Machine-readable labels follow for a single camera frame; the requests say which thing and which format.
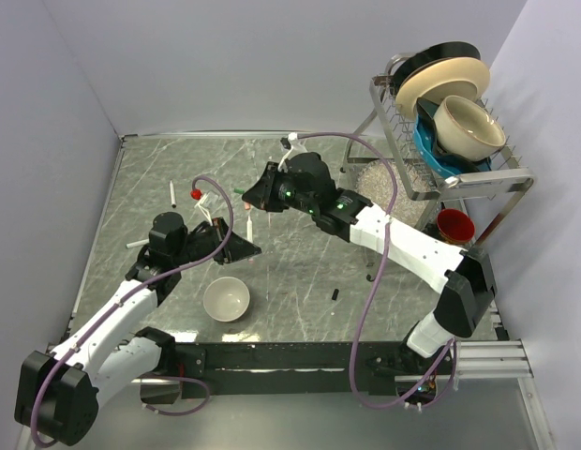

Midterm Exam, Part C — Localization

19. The red cup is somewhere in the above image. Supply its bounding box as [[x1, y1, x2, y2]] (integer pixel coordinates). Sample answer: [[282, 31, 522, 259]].
[[436, 208, 475, 244]]

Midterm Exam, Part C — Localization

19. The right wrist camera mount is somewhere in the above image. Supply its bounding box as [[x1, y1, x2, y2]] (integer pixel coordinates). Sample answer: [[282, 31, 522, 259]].
[[277, 132, 307, 172]]

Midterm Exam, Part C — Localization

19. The clear textured glass plate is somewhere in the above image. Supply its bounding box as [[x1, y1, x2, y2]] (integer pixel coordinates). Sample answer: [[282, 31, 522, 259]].
[[356, 162, 426, 227]]

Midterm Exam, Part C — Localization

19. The metal dish rack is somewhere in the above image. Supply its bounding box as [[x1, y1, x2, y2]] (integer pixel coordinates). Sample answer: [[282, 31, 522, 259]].
[[353, 52, 536, 246]]

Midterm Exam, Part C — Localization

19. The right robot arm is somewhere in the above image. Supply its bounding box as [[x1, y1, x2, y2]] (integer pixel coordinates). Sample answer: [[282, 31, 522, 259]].
[[242, 152, 497, 373]]

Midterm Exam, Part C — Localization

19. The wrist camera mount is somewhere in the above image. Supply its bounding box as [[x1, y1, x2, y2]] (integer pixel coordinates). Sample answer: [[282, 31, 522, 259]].
[[190, 188, 219, 222], [277, 132, 307, 172]]

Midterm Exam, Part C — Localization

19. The white pen pink tip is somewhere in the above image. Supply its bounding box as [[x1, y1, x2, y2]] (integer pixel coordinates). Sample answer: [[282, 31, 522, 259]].
[[246, 211, 254, 243]]

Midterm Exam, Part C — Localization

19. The cream bowl on rack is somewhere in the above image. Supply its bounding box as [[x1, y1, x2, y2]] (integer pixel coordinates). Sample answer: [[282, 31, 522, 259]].
[[433, 96, 507, 161]]

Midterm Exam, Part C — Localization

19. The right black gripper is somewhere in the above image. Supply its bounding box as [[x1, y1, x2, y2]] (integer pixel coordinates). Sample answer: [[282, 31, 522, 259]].
[[242, 162, 317, 215]]

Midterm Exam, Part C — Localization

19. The blue dish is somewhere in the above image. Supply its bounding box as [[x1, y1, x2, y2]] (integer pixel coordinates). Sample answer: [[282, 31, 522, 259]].
[[413, 97, 491, 179]]

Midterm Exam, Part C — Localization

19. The cream plate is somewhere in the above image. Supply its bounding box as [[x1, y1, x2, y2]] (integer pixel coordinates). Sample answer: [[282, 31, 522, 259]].
[[395, 57, 491, 121]]

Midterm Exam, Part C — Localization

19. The black plate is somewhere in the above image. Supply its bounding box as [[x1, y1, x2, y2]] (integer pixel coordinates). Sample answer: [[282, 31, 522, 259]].
[[393, 41, 481, 89]]

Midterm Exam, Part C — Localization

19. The white ceramic bowl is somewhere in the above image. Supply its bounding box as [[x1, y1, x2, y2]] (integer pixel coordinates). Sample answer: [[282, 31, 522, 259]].
[[202, 277, 250, 323]]

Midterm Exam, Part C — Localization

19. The white pen black tip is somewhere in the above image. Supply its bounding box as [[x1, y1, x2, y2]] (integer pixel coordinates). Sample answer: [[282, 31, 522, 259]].
[[169, 180, 177, 208]]

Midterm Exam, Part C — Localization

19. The black base bar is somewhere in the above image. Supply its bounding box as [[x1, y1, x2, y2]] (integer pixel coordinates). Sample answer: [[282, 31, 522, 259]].
[[146, 341, 452, 397]]

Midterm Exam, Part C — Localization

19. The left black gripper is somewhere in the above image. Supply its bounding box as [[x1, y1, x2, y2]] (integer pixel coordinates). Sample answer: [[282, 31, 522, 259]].
[[171, 217, 261, 265]]

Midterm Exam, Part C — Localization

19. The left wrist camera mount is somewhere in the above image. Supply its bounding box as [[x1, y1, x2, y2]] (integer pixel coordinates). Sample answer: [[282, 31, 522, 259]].
[[190, 188, 219, 222]]

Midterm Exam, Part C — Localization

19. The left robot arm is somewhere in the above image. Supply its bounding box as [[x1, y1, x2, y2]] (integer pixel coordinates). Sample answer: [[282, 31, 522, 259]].
[[14, 212, 261, 448]]

